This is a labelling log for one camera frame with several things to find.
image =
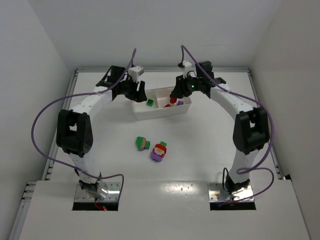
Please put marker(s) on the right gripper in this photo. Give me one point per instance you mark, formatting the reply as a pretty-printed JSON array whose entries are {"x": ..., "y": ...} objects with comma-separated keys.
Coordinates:
[{"x": 180, "y": 87}]

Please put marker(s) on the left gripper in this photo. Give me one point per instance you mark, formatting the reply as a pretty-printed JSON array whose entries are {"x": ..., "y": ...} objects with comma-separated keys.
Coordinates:
[{"x": 135, "y": 89}]

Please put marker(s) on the purple lego brick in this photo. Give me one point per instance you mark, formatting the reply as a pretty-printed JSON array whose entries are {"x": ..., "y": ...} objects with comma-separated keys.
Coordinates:
[{"x": 180, "y": 103}]

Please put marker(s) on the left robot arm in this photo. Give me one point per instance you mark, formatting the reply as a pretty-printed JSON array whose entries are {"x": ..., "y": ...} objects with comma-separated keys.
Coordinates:
[{"x": 74, "y": 129}]

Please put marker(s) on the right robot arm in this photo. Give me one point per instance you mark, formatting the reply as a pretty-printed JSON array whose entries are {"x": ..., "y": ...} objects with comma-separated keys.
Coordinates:
[{"x": 251, "y": 127}]

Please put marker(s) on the white divided container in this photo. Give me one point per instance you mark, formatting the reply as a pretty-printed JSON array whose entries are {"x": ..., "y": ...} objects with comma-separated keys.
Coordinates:
[{"x": 161, "y": 97}]

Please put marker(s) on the santa lego stack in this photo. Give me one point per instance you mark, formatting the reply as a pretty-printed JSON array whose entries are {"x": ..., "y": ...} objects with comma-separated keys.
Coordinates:
[{"x": 158, "y": 152}]

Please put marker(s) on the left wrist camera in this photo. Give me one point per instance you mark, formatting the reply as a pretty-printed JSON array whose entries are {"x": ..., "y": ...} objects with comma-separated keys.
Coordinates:
[{"x": 135, "y": 72}]

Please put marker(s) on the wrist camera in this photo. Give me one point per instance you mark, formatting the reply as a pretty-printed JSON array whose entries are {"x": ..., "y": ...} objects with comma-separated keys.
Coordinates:
[
  {"x": 135, "y": 72},
  {"x": 186, "y": 67}
]

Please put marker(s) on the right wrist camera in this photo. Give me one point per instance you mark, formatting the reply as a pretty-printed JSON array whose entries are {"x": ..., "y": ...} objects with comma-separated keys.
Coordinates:
[{"x": 186, "y": 67}]

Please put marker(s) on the left base plate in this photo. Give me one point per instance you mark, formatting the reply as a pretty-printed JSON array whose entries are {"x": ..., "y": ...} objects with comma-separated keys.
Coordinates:
[{"x": 101, "y": 191}]

